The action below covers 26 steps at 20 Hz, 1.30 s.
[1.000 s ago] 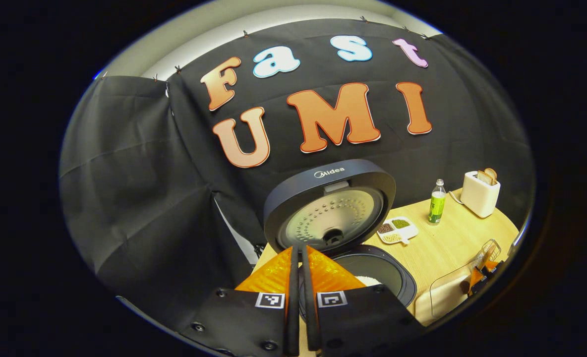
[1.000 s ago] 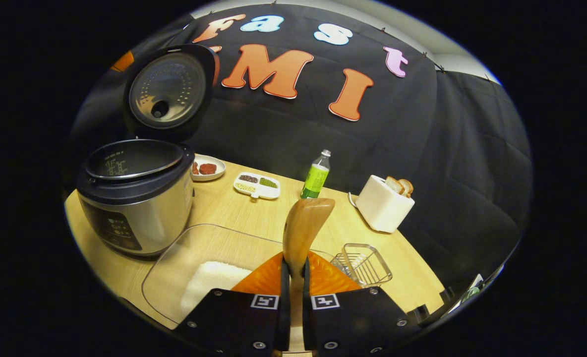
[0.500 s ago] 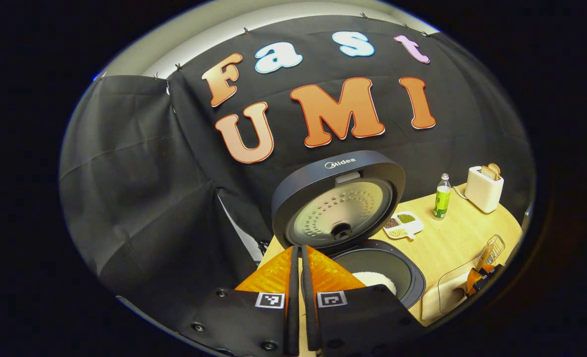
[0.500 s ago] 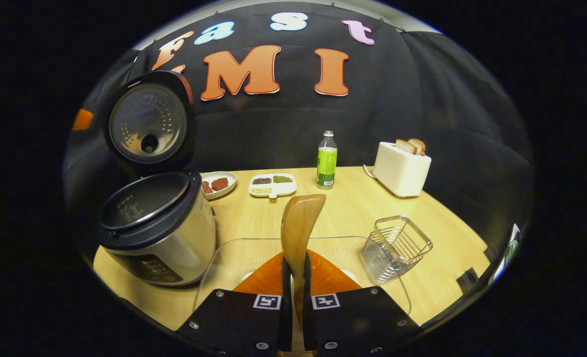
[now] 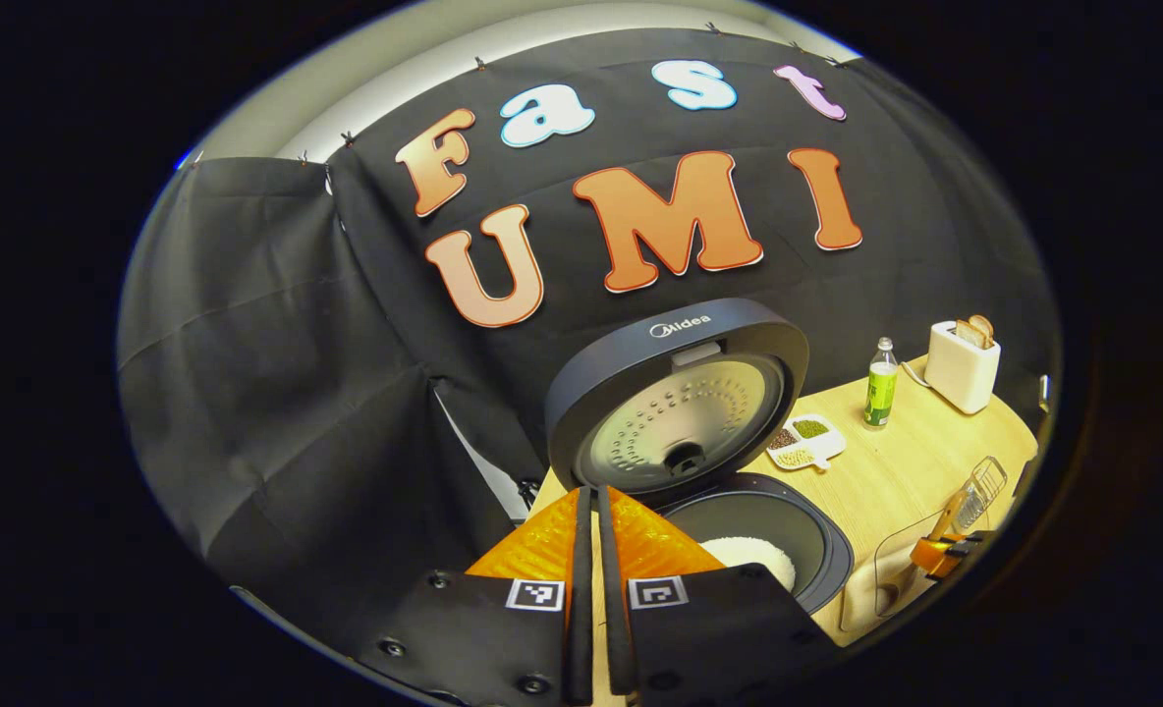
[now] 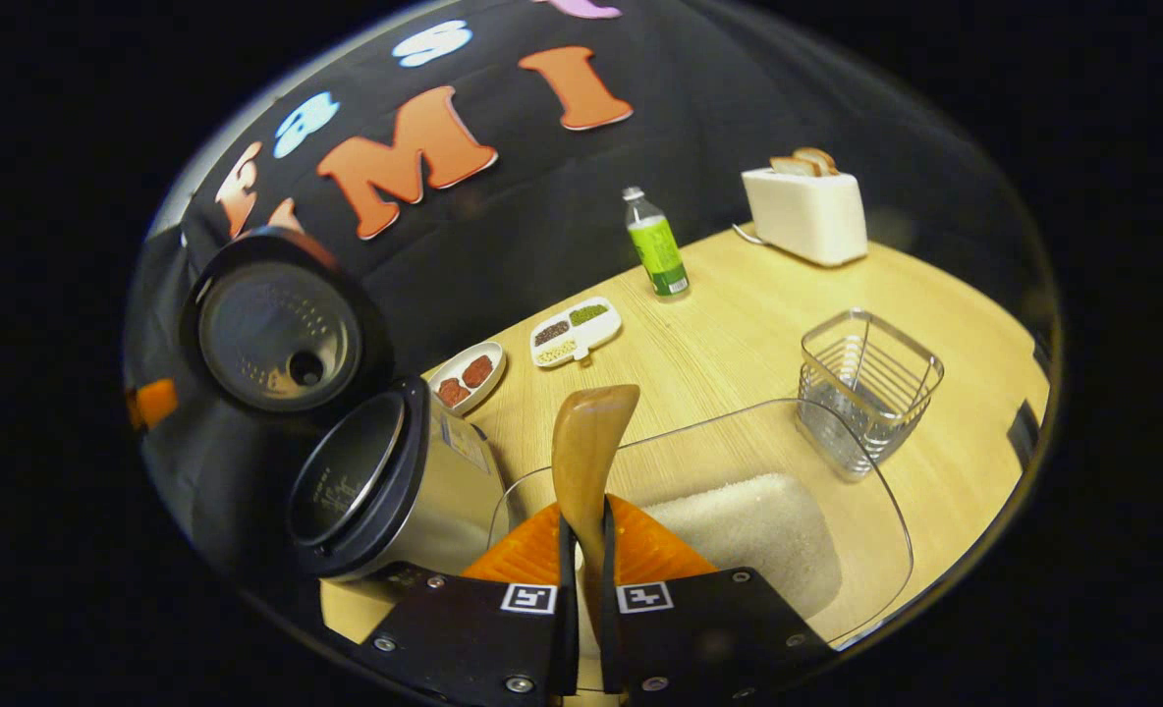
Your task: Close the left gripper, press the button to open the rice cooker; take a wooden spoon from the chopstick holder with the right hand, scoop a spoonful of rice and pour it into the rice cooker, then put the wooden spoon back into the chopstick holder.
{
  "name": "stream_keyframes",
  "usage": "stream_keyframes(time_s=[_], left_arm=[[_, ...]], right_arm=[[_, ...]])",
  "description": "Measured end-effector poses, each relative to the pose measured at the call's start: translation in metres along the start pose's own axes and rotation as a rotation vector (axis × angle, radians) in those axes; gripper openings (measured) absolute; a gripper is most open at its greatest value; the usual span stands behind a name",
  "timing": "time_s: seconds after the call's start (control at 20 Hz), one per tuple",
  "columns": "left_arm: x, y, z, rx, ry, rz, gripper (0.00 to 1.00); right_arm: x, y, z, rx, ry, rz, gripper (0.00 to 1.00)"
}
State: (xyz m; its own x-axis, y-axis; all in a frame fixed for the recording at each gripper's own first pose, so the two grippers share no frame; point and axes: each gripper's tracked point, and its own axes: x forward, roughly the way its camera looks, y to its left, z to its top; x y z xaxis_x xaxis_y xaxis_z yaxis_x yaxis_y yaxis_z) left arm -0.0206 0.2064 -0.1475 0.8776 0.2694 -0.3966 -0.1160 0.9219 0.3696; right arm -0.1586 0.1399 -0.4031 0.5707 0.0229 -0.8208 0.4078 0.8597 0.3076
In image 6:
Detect wooden spoon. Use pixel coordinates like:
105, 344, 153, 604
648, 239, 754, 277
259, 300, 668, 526
552, 385, 641, 639

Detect black silver rice cooker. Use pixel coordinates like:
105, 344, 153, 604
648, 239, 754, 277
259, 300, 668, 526
181, 228, 512, 590

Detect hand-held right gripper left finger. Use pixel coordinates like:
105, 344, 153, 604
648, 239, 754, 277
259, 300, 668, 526
351, 501, 580, 707

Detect green label drink bottle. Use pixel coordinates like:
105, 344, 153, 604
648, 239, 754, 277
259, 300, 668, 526
623, 187, 691, 298

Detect metal wire chopstick holder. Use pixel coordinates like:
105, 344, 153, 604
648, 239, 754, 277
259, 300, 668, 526
796, 309, 946, 482

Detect white rice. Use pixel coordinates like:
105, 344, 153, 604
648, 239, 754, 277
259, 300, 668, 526
640, 473, 843, 620

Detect white toaster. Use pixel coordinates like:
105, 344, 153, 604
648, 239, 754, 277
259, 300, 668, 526
734, 165, 869, 268

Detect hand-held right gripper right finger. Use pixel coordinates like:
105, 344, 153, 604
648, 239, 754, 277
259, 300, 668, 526
598, 494, 838, 703

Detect white divided bean dish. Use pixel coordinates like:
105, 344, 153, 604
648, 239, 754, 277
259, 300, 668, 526
529, 297, 624, 369

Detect round white plate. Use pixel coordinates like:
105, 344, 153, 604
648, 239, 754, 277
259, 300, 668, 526
427, 341, 508, 416

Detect clear plastic container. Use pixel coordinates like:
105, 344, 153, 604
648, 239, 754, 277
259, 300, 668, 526
488, 398, 914, 651

